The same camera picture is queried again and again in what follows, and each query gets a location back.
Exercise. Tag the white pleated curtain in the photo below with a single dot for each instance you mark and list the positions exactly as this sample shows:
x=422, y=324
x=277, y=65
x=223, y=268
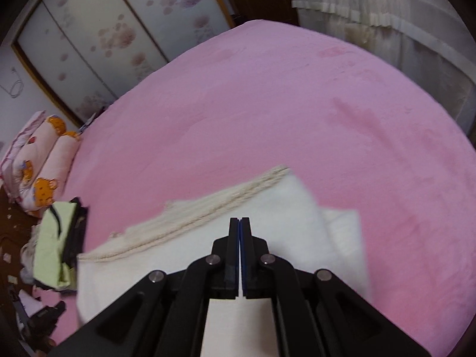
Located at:
x=390, y=15

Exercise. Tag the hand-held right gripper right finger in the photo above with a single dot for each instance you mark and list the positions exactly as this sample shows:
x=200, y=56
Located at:
x=248, y=264

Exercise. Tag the floral sliding door wardrobe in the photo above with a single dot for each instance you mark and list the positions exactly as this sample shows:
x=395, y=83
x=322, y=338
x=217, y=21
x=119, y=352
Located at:
x=93, y=26

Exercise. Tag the pale cloth pile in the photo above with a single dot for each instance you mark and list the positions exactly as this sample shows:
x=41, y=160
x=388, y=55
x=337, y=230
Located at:
x=28, y=256

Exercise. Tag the pink plush blanket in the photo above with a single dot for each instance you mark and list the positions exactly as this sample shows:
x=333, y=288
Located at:
x=260, y=100

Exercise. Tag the white fluffy garment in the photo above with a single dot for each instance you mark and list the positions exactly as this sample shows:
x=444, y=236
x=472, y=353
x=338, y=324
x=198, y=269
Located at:
x=290, y=223

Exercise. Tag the pink bear print pillow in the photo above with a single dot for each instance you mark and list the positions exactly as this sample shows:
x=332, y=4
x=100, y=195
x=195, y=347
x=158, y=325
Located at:
x=29, y=148
x=55, y=167

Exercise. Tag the dark object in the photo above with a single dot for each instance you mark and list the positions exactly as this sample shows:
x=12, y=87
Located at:
x=42, y=319

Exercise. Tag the light green folded cloth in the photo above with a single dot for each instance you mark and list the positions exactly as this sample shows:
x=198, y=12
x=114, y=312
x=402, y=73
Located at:
x=48, y=245

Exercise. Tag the black folded cloth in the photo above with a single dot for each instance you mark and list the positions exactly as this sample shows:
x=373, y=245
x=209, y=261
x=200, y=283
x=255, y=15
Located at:
x=76, y=234

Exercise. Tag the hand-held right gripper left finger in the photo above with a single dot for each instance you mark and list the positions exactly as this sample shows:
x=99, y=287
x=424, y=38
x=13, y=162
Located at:
x=233, y=260

